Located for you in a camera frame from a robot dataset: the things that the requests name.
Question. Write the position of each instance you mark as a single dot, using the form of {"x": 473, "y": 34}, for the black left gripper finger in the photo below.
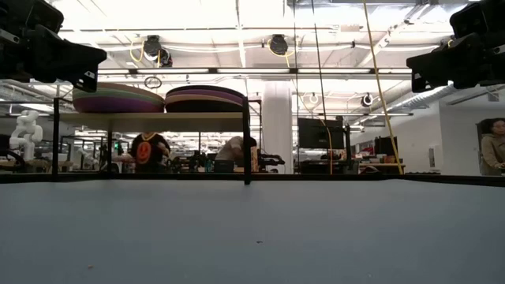
{"x": 67, "y": 55}
{"x": 88, "y": 81}

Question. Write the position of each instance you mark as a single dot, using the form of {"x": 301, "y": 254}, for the off-white plate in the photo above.
{"x": 114, "y": 90}

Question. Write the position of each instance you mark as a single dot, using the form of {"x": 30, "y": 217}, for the purple plate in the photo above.
{"x": 205, "y": 92}
{"x": 114, "y": 105}

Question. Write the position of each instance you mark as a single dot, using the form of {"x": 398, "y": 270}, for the black plate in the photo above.
{"x": 205, "y": 108}

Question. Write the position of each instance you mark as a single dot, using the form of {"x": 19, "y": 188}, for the small round ceiling reel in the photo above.
{"x": 367, "y": 100}

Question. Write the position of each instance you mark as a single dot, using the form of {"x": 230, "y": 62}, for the small black monitor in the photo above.
{"x": 386, "y": 146}

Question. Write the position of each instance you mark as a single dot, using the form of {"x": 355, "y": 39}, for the white robot figure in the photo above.
{"x": 25, "y": 134}

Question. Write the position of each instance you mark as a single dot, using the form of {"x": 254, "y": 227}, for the person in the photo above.
{"x": 233, "y": 148}
{"x": 493, "y": 148}
{"x": 148, "y": 152}

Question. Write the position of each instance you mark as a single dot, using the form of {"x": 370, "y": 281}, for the white round column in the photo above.
{"x": 277, "y": 126}

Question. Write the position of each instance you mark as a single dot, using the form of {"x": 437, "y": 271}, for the long ceiling light strip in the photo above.
{"x": 252, "y": 71}

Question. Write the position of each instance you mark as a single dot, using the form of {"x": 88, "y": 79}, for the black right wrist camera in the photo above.
{"x": 479, "y": 17}

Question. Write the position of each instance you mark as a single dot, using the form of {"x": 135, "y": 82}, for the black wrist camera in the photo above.
{"x": 31, "y": 13}
{"x": 479, "y": 17}

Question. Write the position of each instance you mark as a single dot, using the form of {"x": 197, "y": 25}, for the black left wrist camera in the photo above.
{"x": 31, "y": 13}

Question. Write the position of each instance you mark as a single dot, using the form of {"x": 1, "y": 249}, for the wooden shelf with black frame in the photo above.
{"x": 158, "y": 122}

